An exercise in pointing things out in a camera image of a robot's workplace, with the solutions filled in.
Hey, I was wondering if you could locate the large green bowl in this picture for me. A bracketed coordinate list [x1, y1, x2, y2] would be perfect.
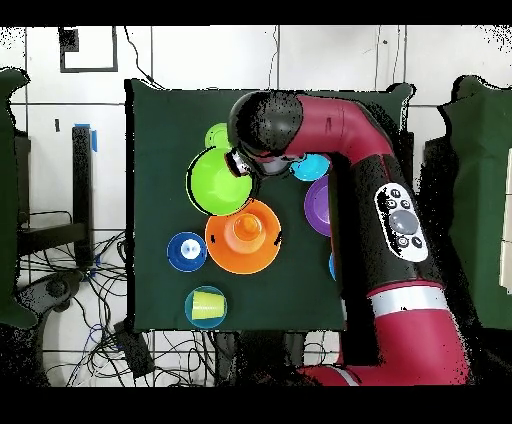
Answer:
[185, 146, 254, 217]

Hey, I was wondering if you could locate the small green bowl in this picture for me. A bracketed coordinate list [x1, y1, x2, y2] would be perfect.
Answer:
[204, 122, 232, 150]

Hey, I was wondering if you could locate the orange cup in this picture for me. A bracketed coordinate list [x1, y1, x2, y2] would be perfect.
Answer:
[232, 212, 264, 242]

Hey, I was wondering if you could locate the large orange bowl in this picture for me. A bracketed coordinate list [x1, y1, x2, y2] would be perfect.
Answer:
[204, 198, 282, 276]

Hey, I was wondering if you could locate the small dark blue bowl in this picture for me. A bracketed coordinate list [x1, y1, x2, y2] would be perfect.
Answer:
[166, 231, 208, 274]

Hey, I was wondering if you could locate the yellow cup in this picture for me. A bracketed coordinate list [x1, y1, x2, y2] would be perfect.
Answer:
[191, 290, 225, 321]

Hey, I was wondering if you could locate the translucent blue ridged bowl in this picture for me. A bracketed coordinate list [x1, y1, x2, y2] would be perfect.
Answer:
[184, 285, 229, 330]

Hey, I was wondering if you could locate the small light blue bowl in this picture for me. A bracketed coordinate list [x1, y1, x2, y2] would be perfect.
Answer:
[289, 153, 332, 182]

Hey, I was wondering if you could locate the dark green tablecloth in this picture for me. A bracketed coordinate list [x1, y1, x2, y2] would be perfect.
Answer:
[125, 77, 413, 333]

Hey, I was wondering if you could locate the purple bowl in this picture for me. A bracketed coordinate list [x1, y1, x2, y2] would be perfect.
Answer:
[303, 174, 332, 238]

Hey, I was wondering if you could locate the black metal stand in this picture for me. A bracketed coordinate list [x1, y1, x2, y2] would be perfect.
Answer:
[17, 125, 94, 267]

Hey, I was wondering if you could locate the black power strip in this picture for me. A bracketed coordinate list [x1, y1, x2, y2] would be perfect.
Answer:
[112, 319, 156, 379]

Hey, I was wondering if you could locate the dark green cloth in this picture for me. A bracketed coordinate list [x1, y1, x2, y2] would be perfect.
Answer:
[0, 67, 39, 330]
[437, 75, 512, 331]

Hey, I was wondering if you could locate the black square floor frame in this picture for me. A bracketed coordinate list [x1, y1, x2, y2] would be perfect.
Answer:
[59, 26, 119, 74]

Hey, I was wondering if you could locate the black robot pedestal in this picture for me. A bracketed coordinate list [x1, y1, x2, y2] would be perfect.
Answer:
[213, 330, 321, 387]

